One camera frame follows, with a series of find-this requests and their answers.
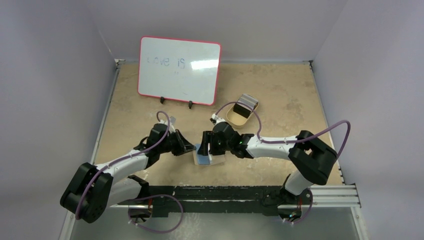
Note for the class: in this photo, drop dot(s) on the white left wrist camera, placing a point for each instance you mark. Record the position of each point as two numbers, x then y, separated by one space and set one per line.
170 123

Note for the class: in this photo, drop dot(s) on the aluminium extrusion frame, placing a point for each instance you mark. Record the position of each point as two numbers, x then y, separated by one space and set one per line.
335 196

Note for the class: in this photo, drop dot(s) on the beige oval card tray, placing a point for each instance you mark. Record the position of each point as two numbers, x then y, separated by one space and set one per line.
236 120

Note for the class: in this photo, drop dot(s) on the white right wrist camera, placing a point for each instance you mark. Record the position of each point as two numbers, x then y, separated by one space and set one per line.
215 119

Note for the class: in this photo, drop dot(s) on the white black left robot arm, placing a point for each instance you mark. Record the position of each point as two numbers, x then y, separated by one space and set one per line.
93 188

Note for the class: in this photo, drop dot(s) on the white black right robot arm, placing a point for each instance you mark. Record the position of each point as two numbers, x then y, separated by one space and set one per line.
312 157

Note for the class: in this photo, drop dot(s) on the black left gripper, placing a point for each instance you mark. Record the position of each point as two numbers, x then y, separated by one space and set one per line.
183 146

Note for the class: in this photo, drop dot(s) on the pink framed whiteboard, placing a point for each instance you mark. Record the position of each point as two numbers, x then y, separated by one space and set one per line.
179 69

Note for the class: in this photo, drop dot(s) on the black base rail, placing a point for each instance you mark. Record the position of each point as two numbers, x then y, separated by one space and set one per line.
160 201

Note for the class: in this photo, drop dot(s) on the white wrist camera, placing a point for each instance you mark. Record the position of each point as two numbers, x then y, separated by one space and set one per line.
215 119
170 123

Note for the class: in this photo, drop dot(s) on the beige card holder wallet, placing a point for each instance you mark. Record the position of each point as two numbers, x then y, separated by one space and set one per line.
209 160

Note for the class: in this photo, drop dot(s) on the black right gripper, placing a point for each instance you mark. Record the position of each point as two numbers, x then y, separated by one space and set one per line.
208 143

